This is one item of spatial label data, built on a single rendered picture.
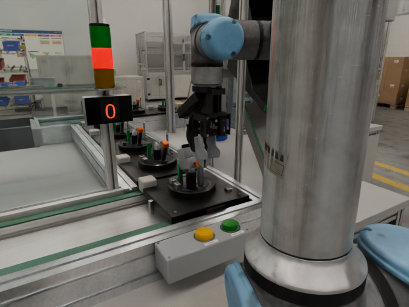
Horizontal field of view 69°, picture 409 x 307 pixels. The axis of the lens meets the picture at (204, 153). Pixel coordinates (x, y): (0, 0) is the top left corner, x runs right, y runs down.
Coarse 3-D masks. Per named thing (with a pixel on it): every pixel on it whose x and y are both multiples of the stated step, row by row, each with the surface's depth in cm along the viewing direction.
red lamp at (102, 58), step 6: (96, 48) 74; (102, 48) 74; (108, 48) 75; (96, 54) 75; (102, 54) 75; (108, 54) 76; (96, 60) 75; (102, 60) 75; (108, 60) 76; (96, 66) 76; (102, 66) 75; (108, 66) 76
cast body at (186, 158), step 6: (186, 144) 84; (180, 150) 85; (186, 150) 83; (180, 156) 85; (186, 156) 83; (192, 156) 84; (180, 162) 86; (186, 162) 83; (192, 162) 83; (180, 168) 87; (186, 168) 83; (192, 168) 83
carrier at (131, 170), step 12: (156, 144) 106; (120, 156) 111; (144, 156) 106; (156, 156) 106; (168, 156) 111; (132, 168) 104; (144, 168) 103; (156, 168) 102; (168, 168) 104; (132, 180) 97
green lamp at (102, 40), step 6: (90, 30) 73; (96, 30) 73; (102, 30) 73; (108, 30) 74; (90, 36) 74; (96, 36) 73; (102, 36) 73; (108, 36) 75; (96, 42) 74; (102, 42) 74; (108, 42) 75
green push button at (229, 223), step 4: (224, 220) 71; (228, 220) 71; (232, 220) 71; (224, 224) 69; (228, 224) 69; (232, 224) 69; (236, 224) 69; (224, 228) 68; (228, 228) 68; (232, 228) 68; (236, 228) 68
